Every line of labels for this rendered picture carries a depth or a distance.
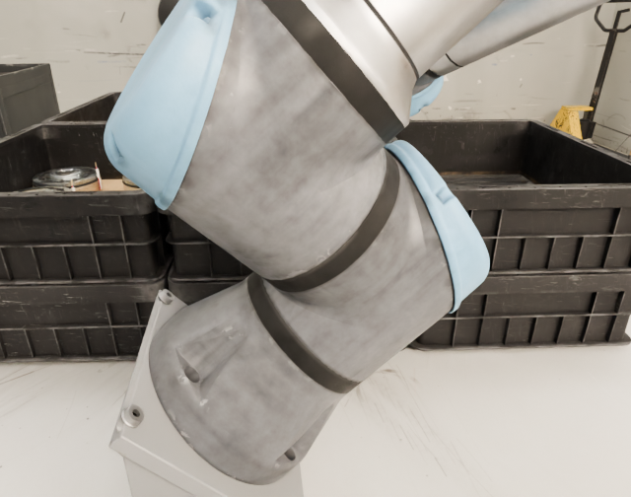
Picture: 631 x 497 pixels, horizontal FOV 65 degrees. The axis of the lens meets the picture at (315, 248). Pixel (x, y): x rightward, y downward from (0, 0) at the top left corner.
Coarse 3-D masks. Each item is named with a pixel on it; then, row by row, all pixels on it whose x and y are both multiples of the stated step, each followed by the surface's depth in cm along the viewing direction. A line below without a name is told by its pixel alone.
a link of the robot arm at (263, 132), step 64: (192, 0) 22; (256, 0) 23; (320, 0) 22; (384, 0) 23; (448, 0) 23; (192, 64) 21; (256, 64) 22; (320, 64) 22; (384, 64) 23; (128, 128) 22; (192, 128) 22; (256, 128) 23; (320, 128) 23; (384, 128) 25; (192, 192) 25; (256, 192) 25; (320, 192) 26; (256, 256) 28; (320, 256) 28
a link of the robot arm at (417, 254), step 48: (384, 192) 28; (432, 192) 30; (384, 240) 29; (432, 240) 30; (480, 240) 31; (288, 288) 31; (336, 288) 30; (384, 288) 30; (432, 288) 31; (336, 336) 32; (384, 336) 32
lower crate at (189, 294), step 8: (168, 280) 59; (208, 280) 59; (216, 280) 59; (224, 280) 59; (232, 280) 59; (240, 280) 59; (176, 288) 58; (184, 288) 58; (192, 288) 58; (200, 288) 58; (208, 288) 58; (216, 288) 58; (224, 288) 58; (176, 296) 59; (184, 296) 59; (192, 296) 59; (200, 296) 59; (208, 296) 59
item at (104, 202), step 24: (0, 144) 74; (0, 192) 54; (24, 192) 54; (48, 192) 54; (72, 192) 54; (96, 192) 54; (120, 192) 54; (144, 192) 54; (0, 216) 53; (24, 216) 54; (48, 216) 54
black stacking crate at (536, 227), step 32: (416, 128) 90; (448, 128) 90; (480, 128) 90; (512, 128) 91; (448, 160) 93; (480, 160) 93; (512, 160) 93; (544, 160) 85; (576, 160) 76; (608, 160) 68; (480, 224) 58; (512, 224) 58; (544, 224) 58; (576, 224) 58; (608, 224) 58; (512, 256) 60; (544, 256) 60; (576, 256) 60; (608, 256) 60
